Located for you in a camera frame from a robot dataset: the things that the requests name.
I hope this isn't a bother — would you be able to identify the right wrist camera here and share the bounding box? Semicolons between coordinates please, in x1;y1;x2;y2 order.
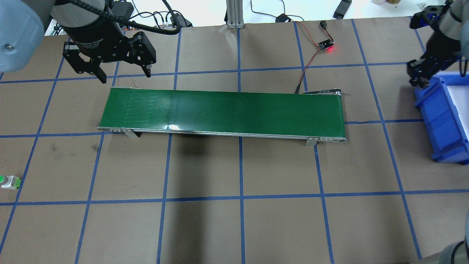
409;4;450;31

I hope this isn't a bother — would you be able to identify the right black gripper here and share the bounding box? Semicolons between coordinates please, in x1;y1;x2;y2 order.
407;33;462;88

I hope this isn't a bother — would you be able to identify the black power adapter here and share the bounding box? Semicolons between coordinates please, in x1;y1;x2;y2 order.
275;13;292;22

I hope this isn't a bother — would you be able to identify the blue plastic bin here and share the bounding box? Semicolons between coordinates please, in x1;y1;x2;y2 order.
414;71;469;165

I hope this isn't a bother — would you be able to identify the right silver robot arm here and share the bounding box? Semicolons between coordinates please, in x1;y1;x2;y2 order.
407;0;469;89

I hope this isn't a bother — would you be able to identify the green conveyor belt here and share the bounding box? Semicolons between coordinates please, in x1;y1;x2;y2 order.
97;87;347;146

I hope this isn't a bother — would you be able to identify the aluminium frame post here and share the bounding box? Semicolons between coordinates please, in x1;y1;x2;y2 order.
226;0;245;29

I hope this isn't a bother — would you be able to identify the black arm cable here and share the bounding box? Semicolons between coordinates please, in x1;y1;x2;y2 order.
70;0;182;36

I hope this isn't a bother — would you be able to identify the red black wire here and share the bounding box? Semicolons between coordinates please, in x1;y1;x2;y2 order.
293;20;336;94

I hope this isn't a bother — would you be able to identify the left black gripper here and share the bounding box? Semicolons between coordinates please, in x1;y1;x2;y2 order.
62;31;157;84

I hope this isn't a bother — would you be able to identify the small sensor circuit board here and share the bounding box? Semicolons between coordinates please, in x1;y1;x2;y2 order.
318;38;335;51

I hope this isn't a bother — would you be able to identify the green push button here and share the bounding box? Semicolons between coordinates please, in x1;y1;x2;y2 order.
0;175;22;190

